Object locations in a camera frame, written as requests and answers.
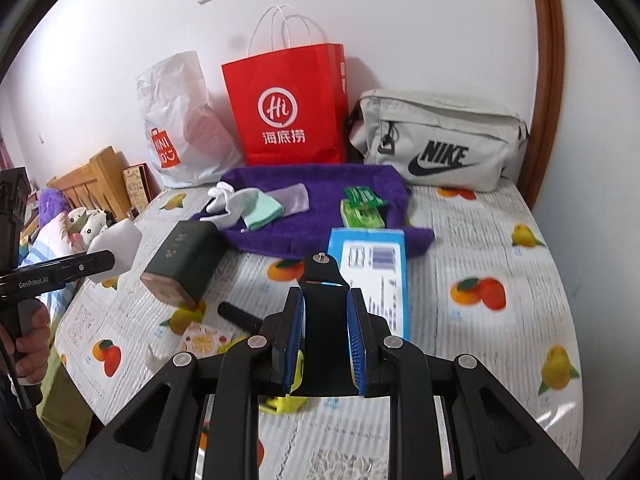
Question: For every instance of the patterned picture book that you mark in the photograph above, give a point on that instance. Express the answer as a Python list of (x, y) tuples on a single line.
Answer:
[(136, 187)]

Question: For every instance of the dark green box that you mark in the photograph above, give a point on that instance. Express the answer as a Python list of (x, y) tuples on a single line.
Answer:
[(185, 255)]

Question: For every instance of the white sponge block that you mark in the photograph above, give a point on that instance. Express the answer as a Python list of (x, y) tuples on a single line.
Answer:
[(117, 245)]

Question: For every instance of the blue tissue pack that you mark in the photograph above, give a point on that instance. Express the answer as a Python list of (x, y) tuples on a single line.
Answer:
[(380, 260)]

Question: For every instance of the fruit-printed packet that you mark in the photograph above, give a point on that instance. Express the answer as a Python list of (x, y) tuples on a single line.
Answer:
[(205, 340)]

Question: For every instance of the purple fluffy plush toy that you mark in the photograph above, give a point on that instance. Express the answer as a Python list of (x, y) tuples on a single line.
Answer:
[(52, 207)]

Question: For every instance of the person's left forearm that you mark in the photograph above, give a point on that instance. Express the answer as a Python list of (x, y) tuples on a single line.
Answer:
[(30, 440)]

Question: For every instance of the white socks and cloths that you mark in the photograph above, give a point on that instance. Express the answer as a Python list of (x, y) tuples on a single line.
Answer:
[(225, 217)]

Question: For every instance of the light green tissue packet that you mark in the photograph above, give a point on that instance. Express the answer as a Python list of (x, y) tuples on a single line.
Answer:
[(362, 216)]

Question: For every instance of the fruit-printed tablecloth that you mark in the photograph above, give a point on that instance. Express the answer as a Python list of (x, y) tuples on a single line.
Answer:
[(475, 340)]

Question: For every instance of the white spotted plush toy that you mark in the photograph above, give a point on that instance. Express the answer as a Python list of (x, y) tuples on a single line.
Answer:
[(85, 225)]

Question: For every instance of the translucent purple pouch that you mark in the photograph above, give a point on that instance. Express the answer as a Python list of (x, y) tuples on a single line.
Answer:
[(292, 197)]

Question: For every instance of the small white wrapper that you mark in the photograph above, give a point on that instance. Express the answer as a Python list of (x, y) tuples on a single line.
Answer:
[(156, 355)]

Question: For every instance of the grey waist bag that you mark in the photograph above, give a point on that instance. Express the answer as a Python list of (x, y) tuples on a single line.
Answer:
[(450, 120)]

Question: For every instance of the purple fabric tray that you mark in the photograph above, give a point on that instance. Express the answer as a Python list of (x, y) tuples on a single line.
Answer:
[(320, 230)]

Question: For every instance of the wooden headboard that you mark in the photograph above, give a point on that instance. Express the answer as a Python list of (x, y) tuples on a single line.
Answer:
[(100, 175)]

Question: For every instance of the red paper shopping bag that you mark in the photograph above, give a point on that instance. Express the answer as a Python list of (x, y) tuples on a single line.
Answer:
[(285, 80)]

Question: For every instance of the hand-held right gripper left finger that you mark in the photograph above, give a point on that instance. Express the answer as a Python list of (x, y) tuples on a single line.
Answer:
[(299, 340)]

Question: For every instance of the mint green cloth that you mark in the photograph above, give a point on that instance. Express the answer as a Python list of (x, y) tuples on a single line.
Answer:
[(262, 210)]

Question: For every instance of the dark green packet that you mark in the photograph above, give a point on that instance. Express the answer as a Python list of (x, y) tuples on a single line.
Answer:
[(362, 195)]

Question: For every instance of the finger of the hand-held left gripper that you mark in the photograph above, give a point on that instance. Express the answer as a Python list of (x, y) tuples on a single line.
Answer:
[(85, 266)]

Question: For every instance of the white plastic shopping bag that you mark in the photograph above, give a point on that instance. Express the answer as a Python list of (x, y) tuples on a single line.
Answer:
[(175, 100)]

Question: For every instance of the pastel striped pillow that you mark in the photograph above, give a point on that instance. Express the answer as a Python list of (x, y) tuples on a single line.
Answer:
[(42, 255)]

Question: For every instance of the person's left hand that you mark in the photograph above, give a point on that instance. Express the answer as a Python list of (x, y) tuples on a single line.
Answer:
[(35, 355)]

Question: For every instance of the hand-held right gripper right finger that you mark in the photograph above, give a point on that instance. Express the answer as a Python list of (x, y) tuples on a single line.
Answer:
[(356, 340)]

